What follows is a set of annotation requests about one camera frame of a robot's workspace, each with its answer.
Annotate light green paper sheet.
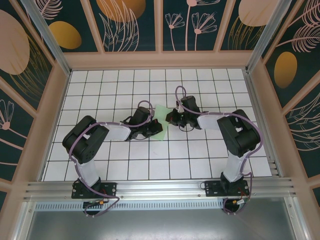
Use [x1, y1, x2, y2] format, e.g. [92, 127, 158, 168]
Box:
[149, 103, 174, 142]

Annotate grey metal sheet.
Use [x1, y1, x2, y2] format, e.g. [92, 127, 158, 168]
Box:
[24, 209, 298, 240]

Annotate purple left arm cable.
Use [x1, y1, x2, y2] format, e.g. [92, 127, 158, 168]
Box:
[68, 100, 155, 218]

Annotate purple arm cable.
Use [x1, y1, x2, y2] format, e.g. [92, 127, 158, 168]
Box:
[175, 85, 263, 216]
[68, 100, 155, 218]

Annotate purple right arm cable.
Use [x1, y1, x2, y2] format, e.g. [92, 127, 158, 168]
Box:
[175, 85, 263, 216]

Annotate wall panel with pink flowers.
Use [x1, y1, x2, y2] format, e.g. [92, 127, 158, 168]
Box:
[159, 0, 230, 53]

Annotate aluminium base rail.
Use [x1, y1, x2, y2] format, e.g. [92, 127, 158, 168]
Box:
[23, 176, 298, 201]

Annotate aluminium side rail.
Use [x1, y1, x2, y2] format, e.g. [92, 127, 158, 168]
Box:
[243, 69, 282, 178]

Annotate wall panel pink circle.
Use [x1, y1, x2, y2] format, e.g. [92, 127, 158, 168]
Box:
[219, 0, 280, 53]

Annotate wall panel orange circle leaves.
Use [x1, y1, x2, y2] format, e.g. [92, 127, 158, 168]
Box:
[89, 0, 162, 53]

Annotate slotted grey cable duct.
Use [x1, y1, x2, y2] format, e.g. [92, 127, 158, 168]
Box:
[34, 201, 226, 211]

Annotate aluminium corner post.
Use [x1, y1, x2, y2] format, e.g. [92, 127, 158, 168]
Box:
[19, 0, 73, 77]
[245, 0, 293, 74]

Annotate wall panel with orange oval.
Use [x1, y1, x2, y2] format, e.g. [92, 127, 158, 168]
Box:
[37, 0, 105, 54]

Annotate wall panel orange oval feather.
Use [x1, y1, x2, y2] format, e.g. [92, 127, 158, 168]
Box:
[263, 34, 320, 110]

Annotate wall panel pink leaf outlines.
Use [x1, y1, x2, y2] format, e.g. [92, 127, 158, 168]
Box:
[281, 82, 320, 181]

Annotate wall panel single pink flower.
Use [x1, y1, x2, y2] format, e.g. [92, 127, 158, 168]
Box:
[0, 74, 39, 185]

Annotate wall panel pink feather leaves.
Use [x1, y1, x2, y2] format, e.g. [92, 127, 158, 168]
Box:
[259, 0, 320, 61]

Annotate wall panel large pink oval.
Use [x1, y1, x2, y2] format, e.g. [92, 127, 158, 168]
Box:
[0, 0, 58, 114]

